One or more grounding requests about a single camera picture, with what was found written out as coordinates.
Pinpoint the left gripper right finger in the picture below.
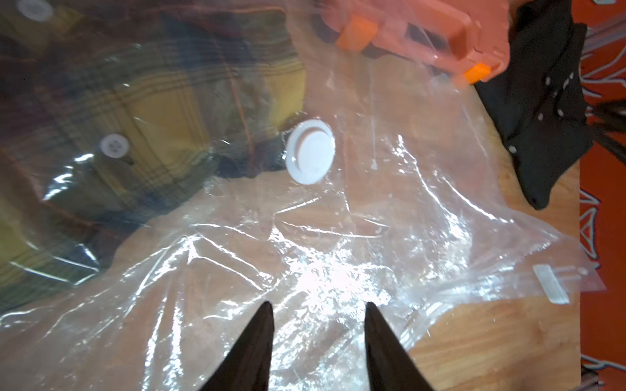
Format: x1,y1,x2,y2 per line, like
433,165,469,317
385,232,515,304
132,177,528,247
365,302,435,391

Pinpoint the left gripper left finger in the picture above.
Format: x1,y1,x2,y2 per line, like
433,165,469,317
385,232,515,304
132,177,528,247
200,301,275,391

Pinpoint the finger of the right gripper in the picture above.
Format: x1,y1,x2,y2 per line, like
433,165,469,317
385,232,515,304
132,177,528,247
586,99,625,164

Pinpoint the clear plastic vacuum bag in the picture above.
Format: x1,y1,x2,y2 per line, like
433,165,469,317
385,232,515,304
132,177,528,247
1,1,604,390

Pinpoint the yellow black plaid shirt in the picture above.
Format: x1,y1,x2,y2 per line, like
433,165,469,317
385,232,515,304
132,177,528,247
1,1,306,312

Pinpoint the orange plastic tool case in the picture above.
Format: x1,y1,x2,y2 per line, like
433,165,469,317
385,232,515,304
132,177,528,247
314,0,510,85

